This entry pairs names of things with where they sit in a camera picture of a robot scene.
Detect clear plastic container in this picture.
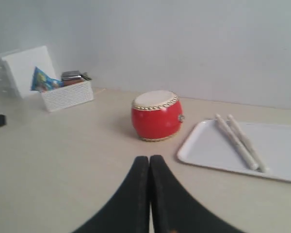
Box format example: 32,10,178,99
0,49,20,99

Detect white plastic tray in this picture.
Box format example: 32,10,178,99
177,120,291,182

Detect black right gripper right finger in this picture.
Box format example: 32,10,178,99
149,155,241,233

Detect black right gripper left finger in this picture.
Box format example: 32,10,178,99
74,156,149,233

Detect red small drum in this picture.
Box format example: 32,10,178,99
131,90,185,142

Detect white box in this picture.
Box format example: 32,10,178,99
2,46,57,98

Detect dark packets in basket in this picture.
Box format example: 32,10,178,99
61,70,92,86

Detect blue snack packet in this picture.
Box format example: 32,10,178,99
31,67,64,92

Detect white woven basket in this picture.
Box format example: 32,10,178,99
41,81,94,112

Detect white drumstick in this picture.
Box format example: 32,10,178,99
227,115,269,173
215,114,259,170

